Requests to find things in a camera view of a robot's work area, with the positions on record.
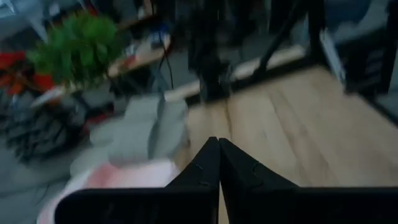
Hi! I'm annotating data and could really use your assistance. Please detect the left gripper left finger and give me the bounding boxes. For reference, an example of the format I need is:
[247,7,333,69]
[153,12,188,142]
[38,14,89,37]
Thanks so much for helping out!
[55,136,222,224]

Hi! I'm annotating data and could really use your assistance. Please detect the black aluminium rig frame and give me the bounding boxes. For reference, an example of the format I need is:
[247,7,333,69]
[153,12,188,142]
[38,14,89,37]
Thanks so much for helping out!
[186,0,398,125]

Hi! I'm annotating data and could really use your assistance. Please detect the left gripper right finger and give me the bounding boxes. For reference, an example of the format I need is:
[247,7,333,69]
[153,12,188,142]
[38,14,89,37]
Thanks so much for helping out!
[219,138,398,224]

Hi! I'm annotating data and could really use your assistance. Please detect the pink rubber slide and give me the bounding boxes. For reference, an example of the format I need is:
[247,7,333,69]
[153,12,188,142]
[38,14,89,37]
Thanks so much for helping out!
[37,160,181,224]

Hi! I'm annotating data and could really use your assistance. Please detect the red frame cart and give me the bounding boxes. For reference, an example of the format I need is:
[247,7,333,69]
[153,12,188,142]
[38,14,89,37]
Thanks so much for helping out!
[0,50,56,96]

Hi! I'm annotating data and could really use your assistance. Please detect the green potted plant black pot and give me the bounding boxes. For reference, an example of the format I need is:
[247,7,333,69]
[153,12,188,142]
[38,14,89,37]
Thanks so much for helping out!
[1,12,125,162]

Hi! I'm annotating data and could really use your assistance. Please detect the grey rubber slide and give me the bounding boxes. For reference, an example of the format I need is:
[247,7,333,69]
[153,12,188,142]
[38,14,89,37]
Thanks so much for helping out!
[70,118,190,175]
[90,95,189,138]

